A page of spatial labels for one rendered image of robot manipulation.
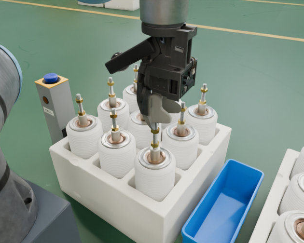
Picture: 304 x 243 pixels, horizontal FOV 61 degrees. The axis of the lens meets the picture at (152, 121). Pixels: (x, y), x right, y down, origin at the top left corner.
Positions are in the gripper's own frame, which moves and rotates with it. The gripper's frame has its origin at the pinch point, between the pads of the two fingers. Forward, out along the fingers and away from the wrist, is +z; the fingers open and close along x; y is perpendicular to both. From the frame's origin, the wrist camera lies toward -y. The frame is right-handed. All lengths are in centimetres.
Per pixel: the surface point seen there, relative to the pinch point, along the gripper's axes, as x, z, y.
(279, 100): 92, 35, 21
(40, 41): 96, 35, -160
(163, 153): 2.2, 9.6, 1.8
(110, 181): -5.9, 17.0, -8.2
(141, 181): -4.6, 13.6, -0.1
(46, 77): 6.2, 2.1, -39.3
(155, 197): -4.0, 17.8, 3.3
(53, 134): 4.5, 22.6, -40.9
